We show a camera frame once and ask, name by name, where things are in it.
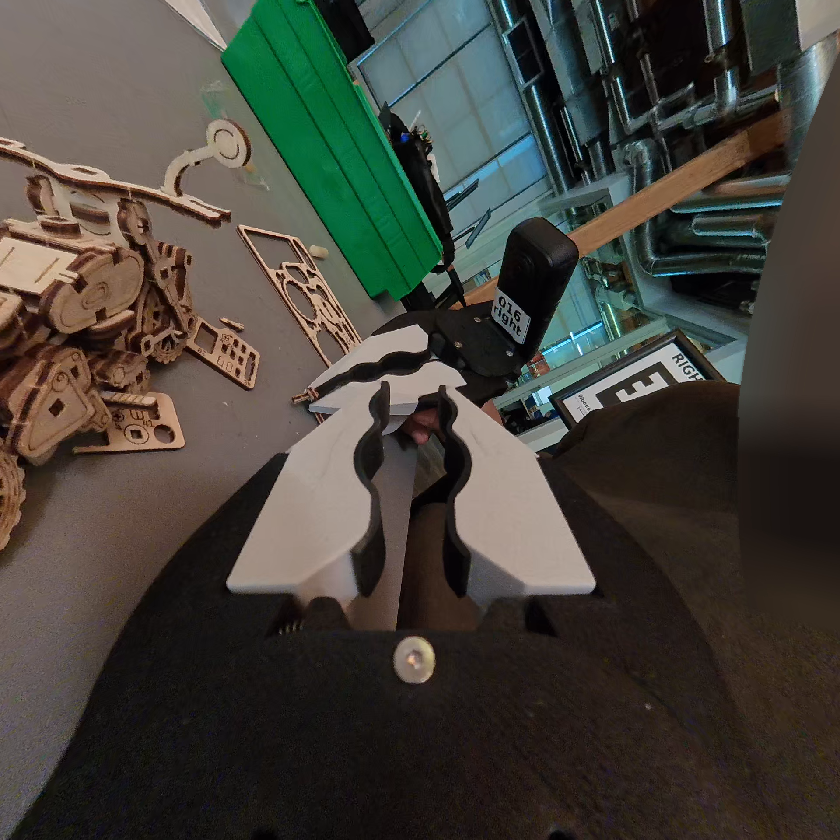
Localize wooden motorcycle model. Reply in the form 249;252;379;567
0;119;252;552

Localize grey desk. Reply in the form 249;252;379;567
0;0;395;840

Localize black framed marker sign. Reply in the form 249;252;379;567
550;330;726;434

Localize small wooden parts sheet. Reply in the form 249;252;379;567
185;319;261;391
72;392;186;455

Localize silver ventilation ducts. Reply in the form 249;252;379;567
492;0;808;309

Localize person's right hand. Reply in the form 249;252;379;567
402;403;442;448

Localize person's brown trousers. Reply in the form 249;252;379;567
400;381;746;697

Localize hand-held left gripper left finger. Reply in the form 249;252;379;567
226;379;390;624

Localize green plastic crate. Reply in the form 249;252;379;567
221;0;445;301

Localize wooden cutout frame sheet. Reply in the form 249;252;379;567
236;224;364;368

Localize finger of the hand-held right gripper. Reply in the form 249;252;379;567
307;362;468;435
312;324;435;391

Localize wooden beam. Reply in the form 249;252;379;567
453;121;791;306

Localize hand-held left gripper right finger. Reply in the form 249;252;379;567
435;385;597;614

